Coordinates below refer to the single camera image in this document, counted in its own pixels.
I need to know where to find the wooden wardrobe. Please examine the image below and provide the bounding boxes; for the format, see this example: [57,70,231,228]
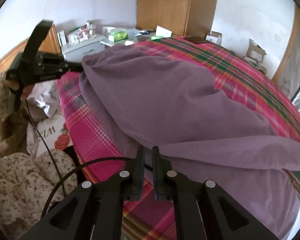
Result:
[136,0,217,37]

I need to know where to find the purple fleece pants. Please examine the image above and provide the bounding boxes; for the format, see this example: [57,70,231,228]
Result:
[79,46,300,239]

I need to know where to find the green tissue pack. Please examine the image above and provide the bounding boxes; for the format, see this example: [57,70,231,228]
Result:
[108,31,128,42]
[151,35,164,40]

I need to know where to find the dark smartphone on bed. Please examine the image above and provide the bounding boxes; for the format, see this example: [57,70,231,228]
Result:
[184,36,209,44]

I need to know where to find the plaid pink green bedsheet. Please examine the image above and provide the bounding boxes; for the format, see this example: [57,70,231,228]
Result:
[56,35,300,240]

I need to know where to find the glass top folding table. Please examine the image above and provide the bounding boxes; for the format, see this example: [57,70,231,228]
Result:
[99,27,173,47]

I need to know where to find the white carton box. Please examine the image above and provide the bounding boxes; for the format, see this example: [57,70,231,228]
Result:
[206,31,222,46]

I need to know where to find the grey drawer cabinet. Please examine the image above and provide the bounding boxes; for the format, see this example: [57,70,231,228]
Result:
[61,35,106,63]

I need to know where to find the brown cardboard box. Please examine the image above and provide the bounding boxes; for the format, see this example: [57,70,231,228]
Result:
[246,39,266,63]

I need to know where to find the person's left hand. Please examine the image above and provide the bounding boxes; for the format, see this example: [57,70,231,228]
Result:
[5,80,35,101]

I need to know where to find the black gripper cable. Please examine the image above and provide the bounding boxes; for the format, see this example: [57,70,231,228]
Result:
[25,98,131,218]

